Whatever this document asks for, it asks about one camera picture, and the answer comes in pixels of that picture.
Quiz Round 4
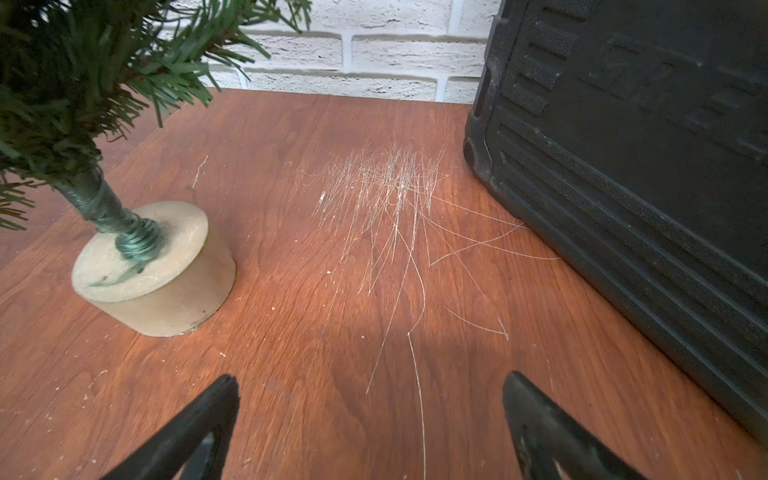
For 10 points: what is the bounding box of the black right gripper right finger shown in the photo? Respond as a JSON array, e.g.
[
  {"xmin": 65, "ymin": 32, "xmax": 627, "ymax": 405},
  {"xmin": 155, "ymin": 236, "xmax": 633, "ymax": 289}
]
[{"xmin": 502, "ymin": 371, "xmax": 643, "ymax": 479}]

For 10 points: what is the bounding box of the small green christmas tree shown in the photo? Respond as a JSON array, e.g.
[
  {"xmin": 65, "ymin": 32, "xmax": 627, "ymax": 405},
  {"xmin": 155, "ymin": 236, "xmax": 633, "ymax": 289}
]
[{"xmin": 1, "ymin": 1, "xmax": 311, "ymax": 337}]

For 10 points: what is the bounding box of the black plastic tool case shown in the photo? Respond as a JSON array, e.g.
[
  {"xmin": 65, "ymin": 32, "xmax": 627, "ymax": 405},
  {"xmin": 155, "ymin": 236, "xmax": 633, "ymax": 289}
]
[{"xmin": 464, "ymin": 1, "xmax": 767, "ymax": 443}]

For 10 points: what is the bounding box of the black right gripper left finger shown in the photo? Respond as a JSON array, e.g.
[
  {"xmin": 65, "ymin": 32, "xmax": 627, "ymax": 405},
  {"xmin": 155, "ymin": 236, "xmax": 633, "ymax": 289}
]
[{"xmin": 104, "ymin": 375, "xmax": 240, "ymax": 479}]

